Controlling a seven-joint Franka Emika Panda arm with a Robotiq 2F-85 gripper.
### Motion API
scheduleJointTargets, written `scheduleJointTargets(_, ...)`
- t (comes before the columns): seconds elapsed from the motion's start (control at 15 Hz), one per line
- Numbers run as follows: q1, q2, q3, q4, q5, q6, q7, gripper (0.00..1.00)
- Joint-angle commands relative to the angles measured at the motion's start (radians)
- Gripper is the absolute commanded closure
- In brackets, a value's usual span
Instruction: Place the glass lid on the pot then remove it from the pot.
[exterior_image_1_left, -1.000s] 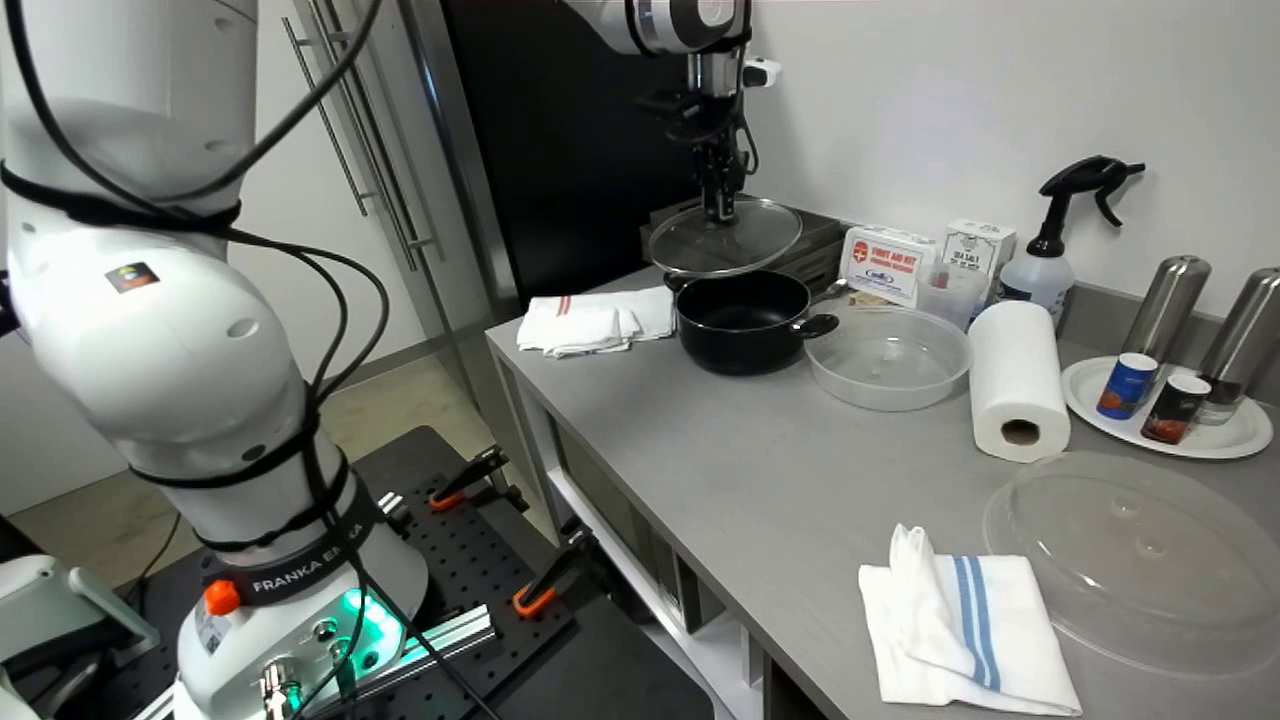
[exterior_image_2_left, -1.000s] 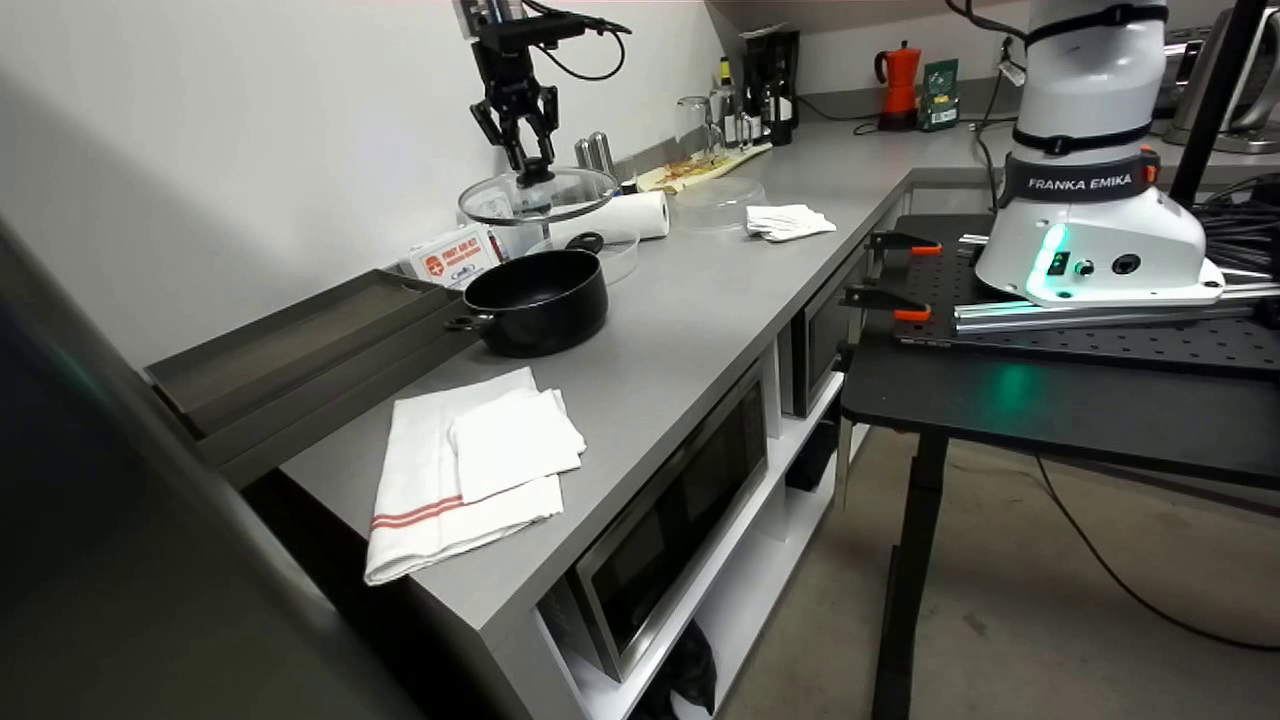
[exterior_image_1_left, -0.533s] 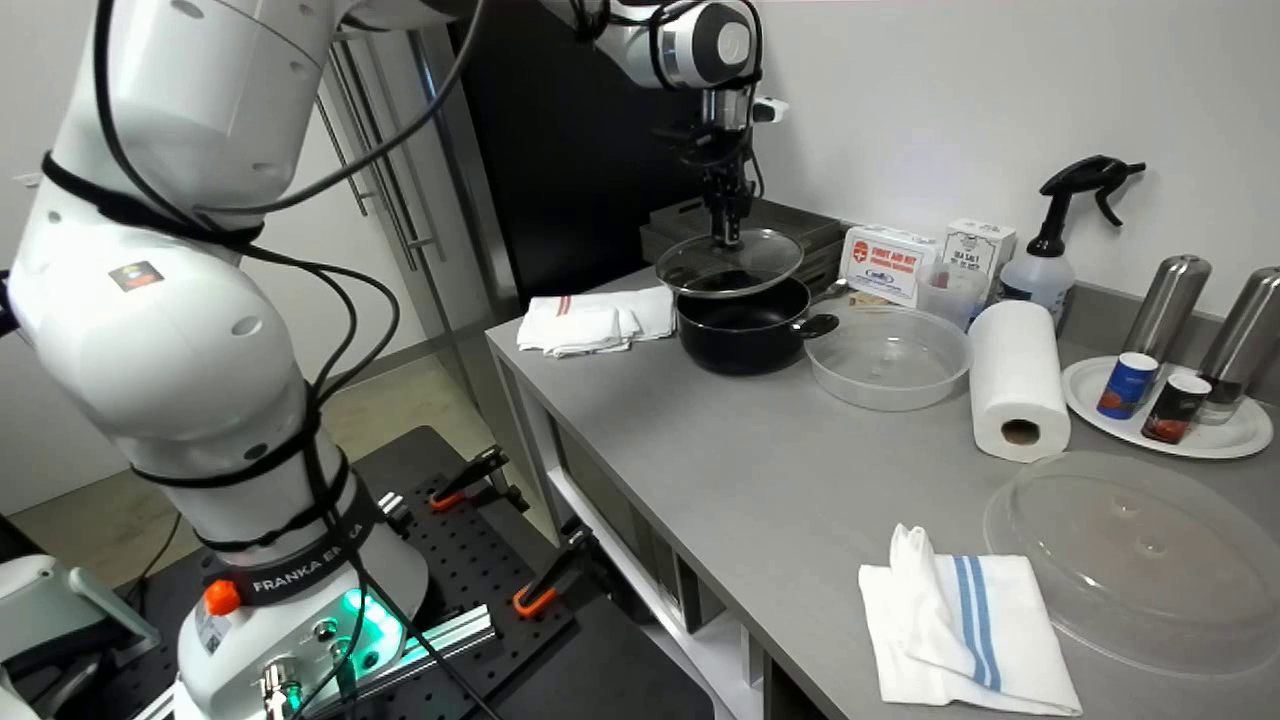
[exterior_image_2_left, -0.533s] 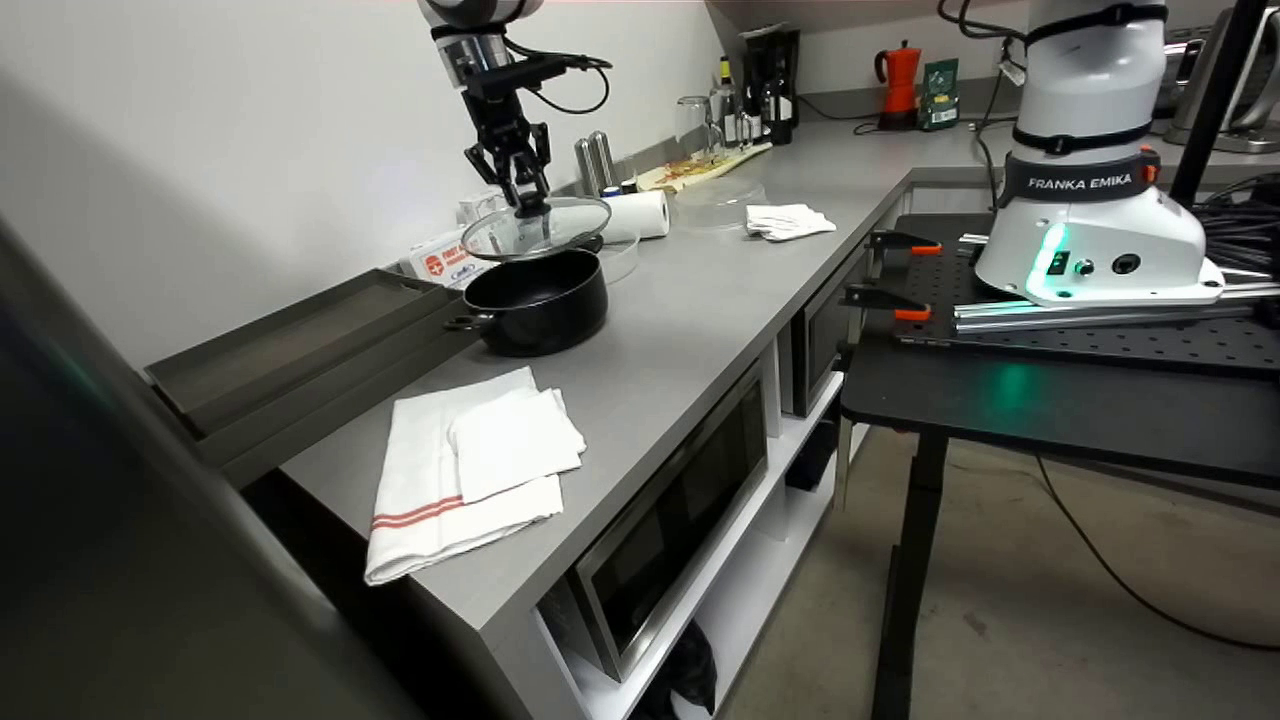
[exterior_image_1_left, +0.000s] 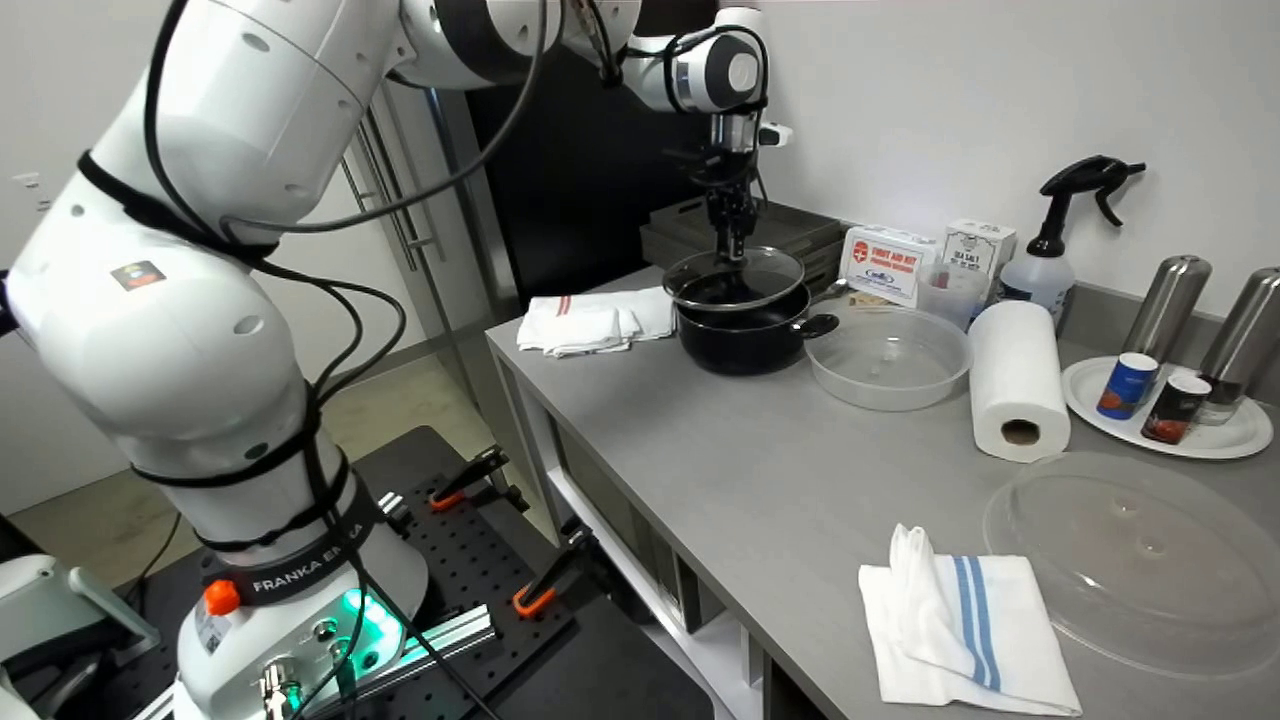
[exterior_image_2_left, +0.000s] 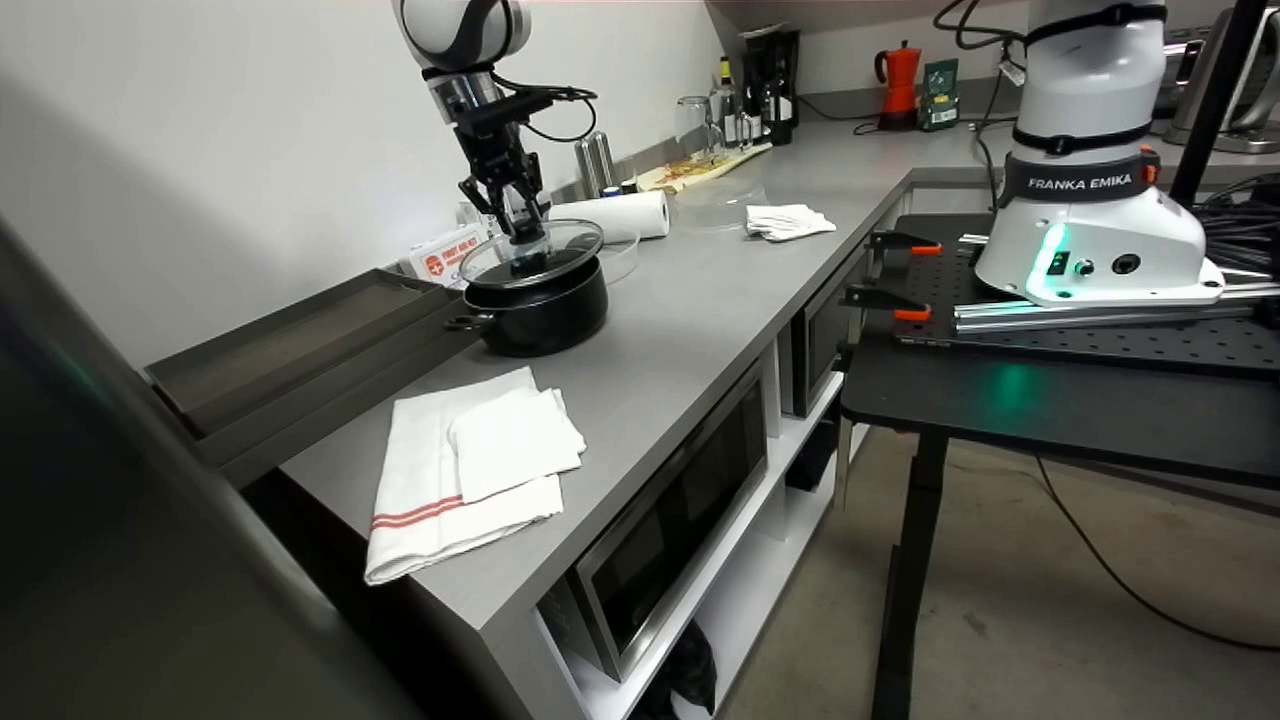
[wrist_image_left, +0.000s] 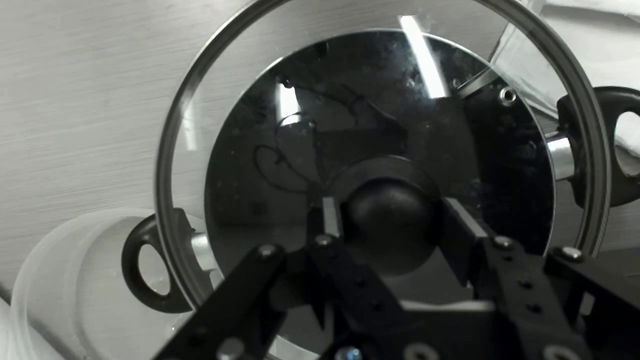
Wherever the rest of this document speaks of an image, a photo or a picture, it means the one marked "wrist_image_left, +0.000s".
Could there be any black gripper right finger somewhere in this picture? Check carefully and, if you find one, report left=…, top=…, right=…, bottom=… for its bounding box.
left=436, top=193, right=640, bottom=360

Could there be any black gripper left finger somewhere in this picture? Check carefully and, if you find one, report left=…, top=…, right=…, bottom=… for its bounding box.
left=153, top=193, right=408, bottom=360

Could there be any black cooking pot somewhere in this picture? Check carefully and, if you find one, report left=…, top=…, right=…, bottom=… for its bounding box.
left=120, top=28, right=640, bottom=316

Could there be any glass lid with black knob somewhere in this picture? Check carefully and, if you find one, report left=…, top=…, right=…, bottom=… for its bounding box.
left=153, top=0, right=613, bottom=360

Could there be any white paper towel roll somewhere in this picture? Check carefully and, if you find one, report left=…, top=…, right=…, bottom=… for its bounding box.
left=7, top=205, right=202, bottom=360

